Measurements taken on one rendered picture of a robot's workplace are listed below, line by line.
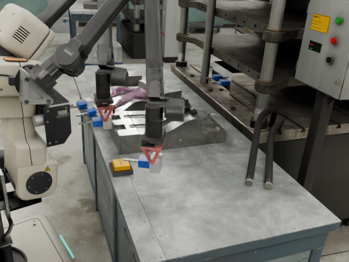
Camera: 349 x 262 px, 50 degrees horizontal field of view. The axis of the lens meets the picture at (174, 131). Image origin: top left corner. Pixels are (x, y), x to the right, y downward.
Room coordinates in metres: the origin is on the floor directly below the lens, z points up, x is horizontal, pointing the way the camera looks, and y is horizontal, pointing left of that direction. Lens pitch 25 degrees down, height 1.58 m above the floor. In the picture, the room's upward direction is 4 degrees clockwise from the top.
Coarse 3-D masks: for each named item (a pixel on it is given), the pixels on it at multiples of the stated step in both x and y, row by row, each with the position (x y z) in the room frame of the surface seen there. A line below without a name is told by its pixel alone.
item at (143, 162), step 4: (152, 152) 1.13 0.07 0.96; (140, 156) 1.12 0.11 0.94; (144, 156) 1.12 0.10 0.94; (152, 156) 1.10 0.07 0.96; (160, 156) 1.10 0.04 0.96; (124, 160) 1.12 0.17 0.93; (128, 160) 1.11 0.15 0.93; (132, 160) 1.11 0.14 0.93; (136, 160) 1.11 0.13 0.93; (140, 160) 1.09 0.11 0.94; (144, 160) 1.10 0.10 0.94; (156, 160) 1.08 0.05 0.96; (160, 160) 1.10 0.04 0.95; (140, 164) 1.09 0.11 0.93; (144, 164) 1.09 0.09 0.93; (148, 164) 1.09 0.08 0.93; (152, 164) 1.08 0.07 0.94; (156, 164) 1.08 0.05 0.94; (160, 164) 1.10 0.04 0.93; (152, 168) 1.08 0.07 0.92; (156, 168) 1.08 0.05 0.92; (160, 168) 1.11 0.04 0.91; (152, 172) 1.08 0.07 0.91; (156, 172) 1.08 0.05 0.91
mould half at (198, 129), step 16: (112, 112) 1.62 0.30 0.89; (128, 112) 1.64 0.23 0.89; (144, 112) 1.66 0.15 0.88; (112, 128) 1.52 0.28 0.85; (128, 128) 1.45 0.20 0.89; (144, 128) 1.47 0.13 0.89; (176, 128) 1.47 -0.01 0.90; (192, 128) 1.50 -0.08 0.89; (208, 128) 1.57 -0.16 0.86; (128, 144) 1.39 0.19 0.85; (176, 144) 1.47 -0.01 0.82; (192, 144) 1.50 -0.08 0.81; (208, 144) 1.53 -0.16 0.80
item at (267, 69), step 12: (264, 0) 3.09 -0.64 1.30; (276, 0) 1.77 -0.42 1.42; (276, 12) 1.76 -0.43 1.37; (180, 24) 2.86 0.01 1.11; (276, 24) 1.76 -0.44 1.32; (180, 48) 2.85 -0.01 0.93; (276, 48) 1.77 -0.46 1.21; (180, 60) 2.84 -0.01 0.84; (264, 60) 1.78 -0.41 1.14; (264, 72) 1.77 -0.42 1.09; (264, 96) 1.76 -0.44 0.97; (264, 108) 1.76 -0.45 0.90; (252, 120) 1.77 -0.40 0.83; (264, 120) 1.78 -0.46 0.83
